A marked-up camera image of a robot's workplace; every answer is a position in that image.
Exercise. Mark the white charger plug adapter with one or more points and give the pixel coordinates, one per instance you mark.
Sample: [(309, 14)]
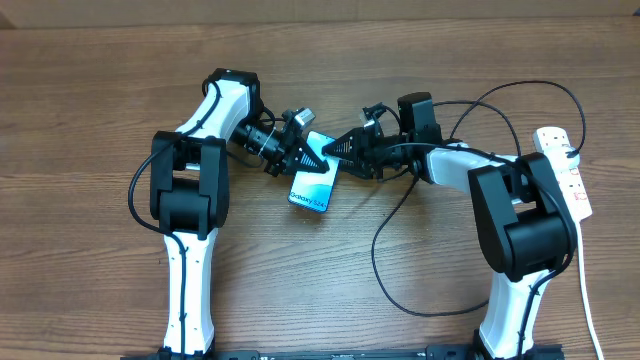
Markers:
[(562, 158)]

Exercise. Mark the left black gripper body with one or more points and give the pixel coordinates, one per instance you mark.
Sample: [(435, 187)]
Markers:
[(287, 144)]

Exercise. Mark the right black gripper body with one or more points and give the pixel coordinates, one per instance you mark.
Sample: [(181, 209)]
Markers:
[(388, 151)]

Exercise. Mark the Samsung Galaxy smartphone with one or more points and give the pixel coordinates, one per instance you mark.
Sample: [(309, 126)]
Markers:
[(313, 190)]

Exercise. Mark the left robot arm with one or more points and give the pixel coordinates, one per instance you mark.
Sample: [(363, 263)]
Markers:
[(190, 193)]

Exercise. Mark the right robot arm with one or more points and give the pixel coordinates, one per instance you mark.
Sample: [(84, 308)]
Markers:
[(525, 230)]

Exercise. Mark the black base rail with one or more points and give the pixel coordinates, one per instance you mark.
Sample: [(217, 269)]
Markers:
[(350, 355)]

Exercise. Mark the white power strip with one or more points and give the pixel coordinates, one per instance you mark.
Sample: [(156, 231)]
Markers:
[(570, 182)]

